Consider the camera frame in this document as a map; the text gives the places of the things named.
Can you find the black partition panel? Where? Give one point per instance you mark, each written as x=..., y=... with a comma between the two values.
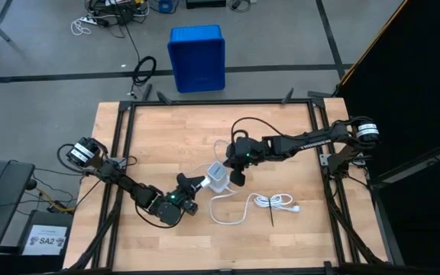
x=415, y=95

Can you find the black flat box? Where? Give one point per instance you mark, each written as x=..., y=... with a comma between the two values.
x=204, y=4

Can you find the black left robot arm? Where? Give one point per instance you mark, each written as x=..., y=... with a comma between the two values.
x=120, y=181

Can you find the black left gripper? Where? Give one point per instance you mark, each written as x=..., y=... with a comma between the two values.
x=185, y=196

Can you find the white floor power strip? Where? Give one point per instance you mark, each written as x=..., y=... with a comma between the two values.
x=90, y=20

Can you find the black aluminium table frame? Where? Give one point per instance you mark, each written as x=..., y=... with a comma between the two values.
x=220, y=102

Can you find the black power brick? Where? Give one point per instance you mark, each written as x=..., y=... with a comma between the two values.
x=124, y=16

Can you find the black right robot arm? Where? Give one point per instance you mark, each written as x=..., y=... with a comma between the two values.
x=304, y=141

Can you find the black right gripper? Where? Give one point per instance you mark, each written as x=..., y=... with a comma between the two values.
x=243, y=153

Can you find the small black adapter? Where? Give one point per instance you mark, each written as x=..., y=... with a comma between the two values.
x=236, y=4

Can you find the white power strip tower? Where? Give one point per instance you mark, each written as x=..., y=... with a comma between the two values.
x=217, y=173

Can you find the black box with SA2 label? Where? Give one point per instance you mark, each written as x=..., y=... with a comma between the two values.
x=46, y=240

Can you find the blue plastic bin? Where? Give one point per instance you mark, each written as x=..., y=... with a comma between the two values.
x=197, y=57

